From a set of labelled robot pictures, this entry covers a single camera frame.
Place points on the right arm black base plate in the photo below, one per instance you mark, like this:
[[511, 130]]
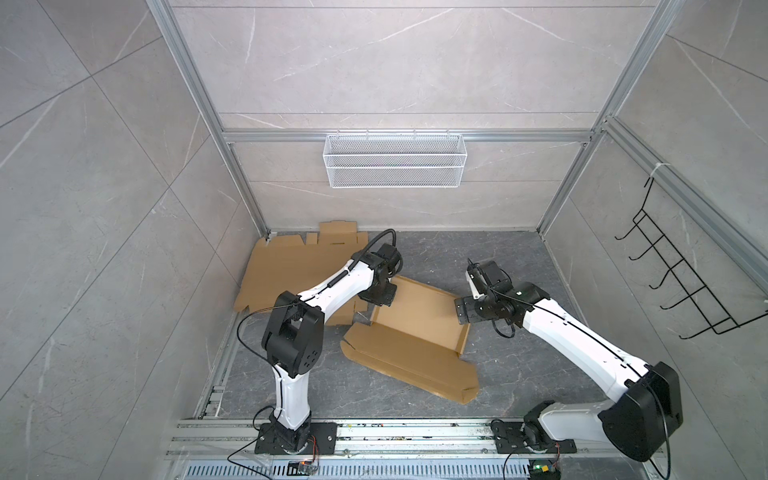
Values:
[[510, 437]]

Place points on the aluminium frame profiles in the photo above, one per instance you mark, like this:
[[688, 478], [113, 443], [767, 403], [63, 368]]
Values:
[[742, 250]]

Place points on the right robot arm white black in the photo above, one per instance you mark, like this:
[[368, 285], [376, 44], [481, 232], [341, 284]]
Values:
[[643, 404]]

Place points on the black wire hook rack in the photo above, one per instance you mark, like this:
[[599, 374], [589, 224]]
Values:
[[695, 291]]

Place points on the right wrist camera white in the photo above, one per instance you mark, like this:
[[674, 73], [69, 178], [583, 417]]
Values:
[[475, 283]]

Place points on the white wire mesh basket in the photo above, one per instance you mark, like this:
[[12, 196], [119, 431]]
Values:
[[369, 161]]

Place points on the brown cardboard box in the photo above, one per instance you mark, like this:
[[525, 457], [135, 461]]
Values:
[[418, 340], [296, 263]]

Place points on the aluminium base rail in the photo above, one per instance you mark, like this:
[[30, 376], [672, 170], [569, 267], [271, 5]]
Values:
[[437, 448]]

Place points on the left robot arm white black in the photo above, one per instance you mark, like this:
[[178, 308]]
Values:
[[294, 335]]

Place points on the white zip tie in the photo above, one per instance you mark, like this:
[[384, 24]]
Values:
[[656, 167]]

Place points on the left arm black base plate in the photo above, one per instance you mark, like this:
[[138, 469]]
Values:
[[313, 437]]

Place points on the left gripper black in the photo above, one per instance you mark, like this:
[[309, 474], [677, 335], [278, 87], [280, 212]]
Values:
[[386, 300]]

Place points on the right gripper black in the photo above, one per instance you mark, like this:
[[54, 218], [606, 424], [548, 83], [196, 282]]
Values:
[[471, 315]]

